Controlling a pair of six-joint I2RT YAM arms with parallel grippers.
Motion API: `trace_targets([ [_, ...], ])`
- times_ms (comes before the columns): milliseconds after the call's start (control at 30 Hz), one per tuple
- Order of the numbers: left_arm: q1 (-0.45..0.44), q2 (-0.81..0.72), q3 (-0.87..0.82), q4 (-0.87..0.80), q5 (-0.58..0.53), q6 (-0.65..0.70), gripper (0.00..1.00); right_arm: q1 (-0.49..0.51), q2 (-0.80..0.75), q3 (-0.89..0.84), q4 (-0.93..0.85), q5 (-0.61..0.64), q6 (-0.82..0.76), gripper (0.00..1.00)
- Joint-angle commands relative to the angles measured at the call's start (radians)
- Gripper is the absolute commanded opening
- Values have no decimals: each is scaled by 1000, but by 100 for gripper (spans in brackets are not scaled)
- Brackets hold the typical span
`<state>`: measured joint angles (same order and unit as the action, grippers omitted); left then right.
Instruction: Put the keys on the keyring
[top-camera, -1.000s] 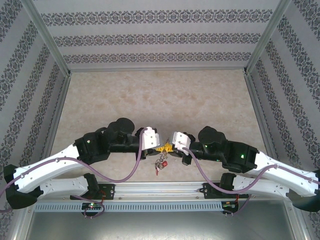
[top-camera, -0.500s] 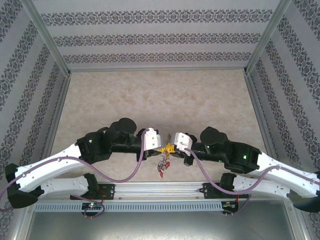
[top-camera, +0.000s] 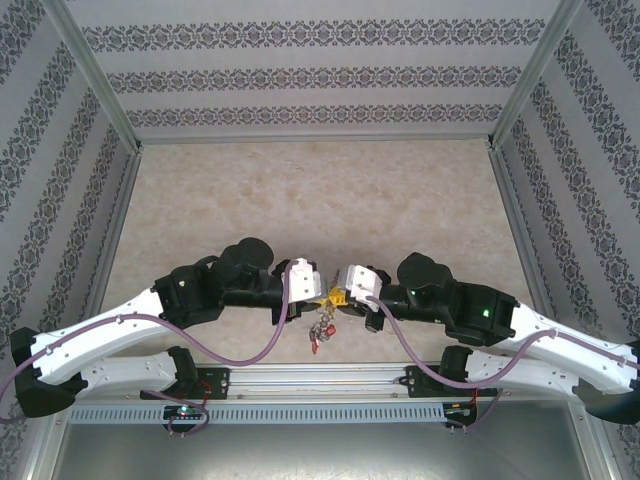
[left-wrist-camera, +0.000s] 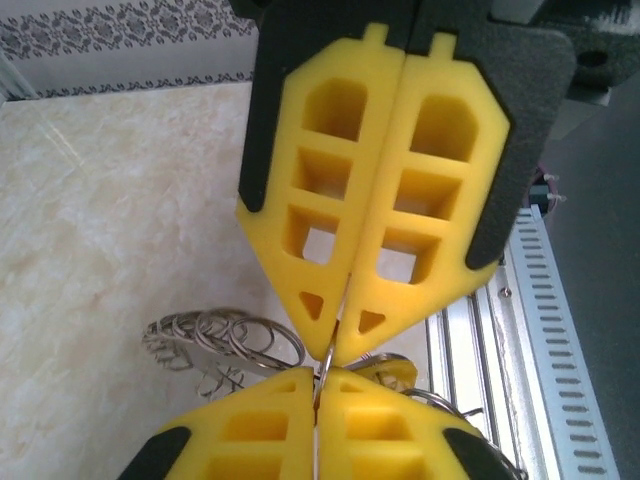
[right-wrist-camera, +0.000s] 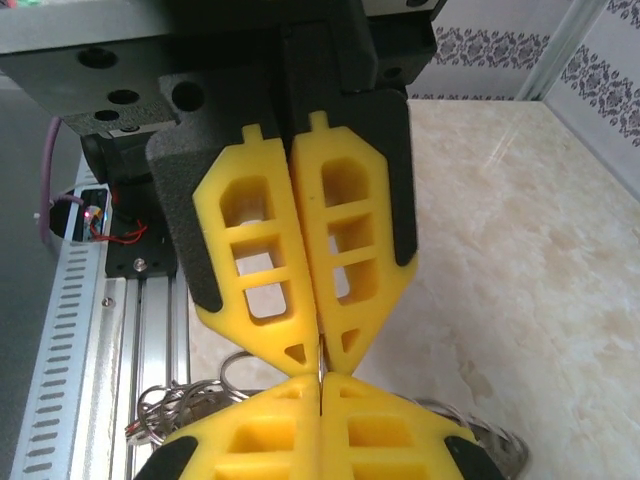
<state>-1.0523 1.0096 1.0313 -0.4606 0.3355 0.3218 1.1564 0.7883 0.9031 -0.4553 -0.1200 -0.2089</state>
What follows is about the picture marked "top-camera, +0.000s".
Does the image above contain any silver keyring chain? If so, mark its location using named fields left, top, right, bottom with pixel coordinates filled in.
left=307, top=303, right=339, bottom=357

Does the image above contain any grey metal sheet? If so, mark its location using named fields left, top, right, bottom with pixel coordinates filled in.
left=29, top=419, right=614, bottom=480

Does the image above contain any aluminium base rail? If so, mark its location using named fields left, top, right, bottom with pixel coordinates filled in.
left=228, top=364, right=409, bottom=399

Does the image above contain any aluminium frame rail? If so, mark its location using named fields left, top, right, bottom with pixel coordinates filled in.
left=487, top=142, right=552, bottom=321
left=134, top=130, right=494, bottom=147
left=74, top=144, right=146, bottom=346

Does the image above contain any grey slotted cable duct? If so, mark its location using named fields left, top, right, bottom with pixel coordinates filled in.
left=69, top=402, right=447, bottom=425

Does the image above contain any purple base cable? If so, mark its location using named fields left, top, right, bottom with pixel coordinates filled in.
left=167, top=397, right=214, bottom=438
left=448, top=389, right=502, bottom=434

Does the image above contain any aluminium frame post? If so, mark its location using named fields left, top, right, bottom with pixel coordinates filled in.
left=39, top=0, right=144, bottom=151
left=491, top=0, right=585, bottom=149

